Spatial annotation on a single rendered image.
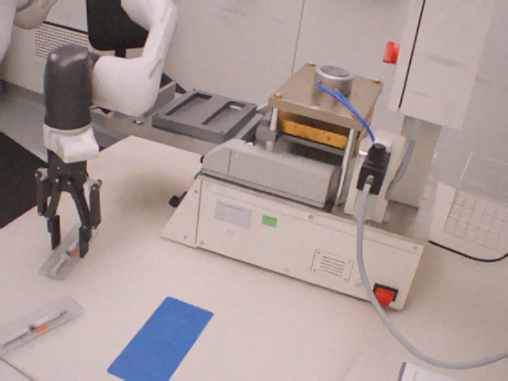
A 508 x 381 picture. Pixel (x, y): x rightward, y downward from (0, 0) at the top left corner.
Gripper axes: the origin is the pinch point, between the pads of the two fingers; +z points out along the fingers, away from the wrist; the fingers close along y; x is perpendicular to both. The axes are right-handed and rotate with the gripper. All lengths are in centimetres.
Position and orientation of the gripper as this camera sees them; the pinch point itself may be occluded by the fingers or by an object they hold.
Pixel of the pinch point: (69, 238)
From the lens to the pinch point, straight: 122.0
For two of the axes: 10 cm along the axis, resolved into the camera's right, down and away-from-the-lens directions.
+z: -1.3, 8.6, 4.9
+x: -1.9, 4.6, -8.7
